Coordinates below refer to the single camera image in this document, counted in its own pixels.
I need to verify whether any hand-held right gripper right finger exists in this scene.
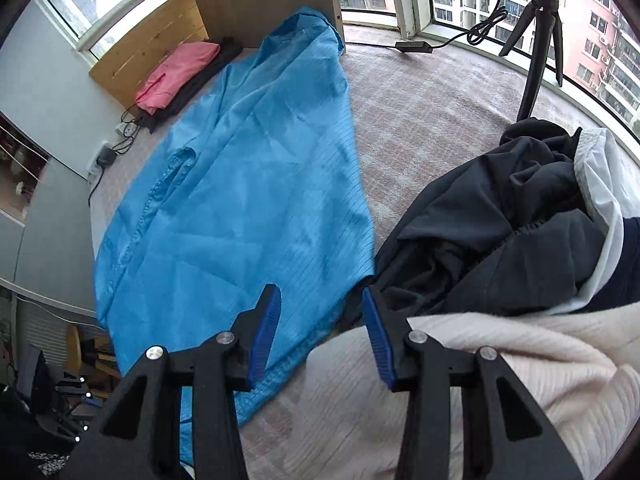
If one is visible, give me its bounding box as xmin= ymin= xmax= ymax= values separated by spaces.
xmin=361 ymin=287 xmax=583 ymax=480

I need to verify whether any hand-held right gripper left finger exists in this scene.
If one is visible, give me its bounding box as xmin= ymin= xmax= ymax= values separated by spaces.
xmin=60 ymin=283 xmax=282 ymax=480

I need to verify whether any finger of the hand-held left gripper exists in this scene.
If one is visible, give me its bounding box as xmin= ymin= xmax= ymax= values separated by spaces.
xmin=55 ymin=372 xmax=101 ymax=403
xmin=50 ymin=412 xmax=96 ymax=445

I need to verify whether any blue striped work jacket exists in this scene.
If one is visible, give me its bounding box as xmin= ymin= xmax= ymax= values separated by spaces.
xmin=93 ymin=6 xmax=377 ymax=466

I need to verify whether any wooden stool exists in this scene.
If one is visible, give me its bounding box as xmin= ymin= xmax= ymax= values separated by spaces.
xmin=64 ymin=325 xmax=122 ymax=386

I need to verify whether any person's black tweed jacket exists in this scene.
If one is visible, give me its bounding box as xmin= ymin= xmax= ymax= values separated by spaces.
xmin=0 ymin=410 xmax=76 ymax=480

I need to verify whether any beige knit sweater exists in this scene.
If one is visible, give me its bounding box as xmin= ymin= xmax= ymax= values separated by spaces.
xmin=305 ymin=300 xmax=640 ymax=480

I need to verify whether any crumpled black garment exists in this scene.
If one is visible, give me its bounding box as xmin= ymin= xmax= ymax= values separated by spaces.
xmin=345 ymin=117 xmax=608 ymax=331

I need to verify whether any white power strip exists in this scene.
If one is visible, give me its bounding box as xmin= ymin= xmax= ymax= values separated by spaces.
xmin=86 ymin=142 xmax=108 ymax=182

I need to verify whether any pink plaid blanket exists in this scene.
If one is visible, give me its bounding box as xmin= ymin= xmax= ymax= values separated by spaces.
xmin=90 ymin=35 xmax=616 ymax=480

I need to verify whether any navy garment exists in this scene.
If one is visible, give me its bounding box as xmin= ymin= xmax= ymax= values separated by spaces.
xmin=587 ymin=215 xmax=640 ymax=318

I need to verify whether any folded dark brown garment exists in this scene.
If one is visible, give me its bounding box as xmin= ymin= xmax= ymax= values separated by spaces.
xmin=137 ymin=37 xmax=244 ymax=135

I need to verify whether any folded pink garment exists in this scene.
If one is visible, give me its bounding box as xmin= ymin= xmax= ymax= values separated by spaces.
xmin=134 ymin=41 xmax=221 ymax=116

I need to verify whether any white mesh garment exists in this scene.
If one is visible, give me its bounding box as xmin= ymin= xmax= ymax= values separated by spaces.
xmin=557 ymin=127 xmax=640 ymax=317

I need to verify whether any black tripod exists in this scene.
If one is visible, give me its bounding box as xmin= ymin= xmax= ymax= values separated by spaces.
xmin=498 ymin=0 xmax=568 ymax=123

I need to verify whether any pine plank panel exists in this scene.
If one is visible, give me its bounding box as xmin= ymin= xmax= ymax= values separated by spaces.
xmin=89 ymin=0 xmax=210 ymax=106

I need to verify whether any black plug with cable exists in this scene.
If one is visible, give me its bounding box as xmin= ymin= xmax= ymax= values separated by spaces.
xmin=87 ymin=165 xmax=106 ymax=209

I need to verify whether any black adapter cable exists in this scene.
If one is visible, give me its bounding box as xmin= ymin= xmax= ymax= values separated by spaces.
xmin=111 ymin=132 xmax=138 ymax=157

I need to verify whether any black charger cable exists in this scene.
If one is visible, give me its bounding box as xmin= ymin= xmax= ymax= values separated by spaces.
xmin=120 ymin=104 xmax=147 ymax=128

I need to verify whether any white window frame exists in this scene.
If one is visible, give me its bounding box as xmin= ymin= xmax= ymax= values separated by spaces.
xmin=40 ymin=0 xmax=640 ymax=131

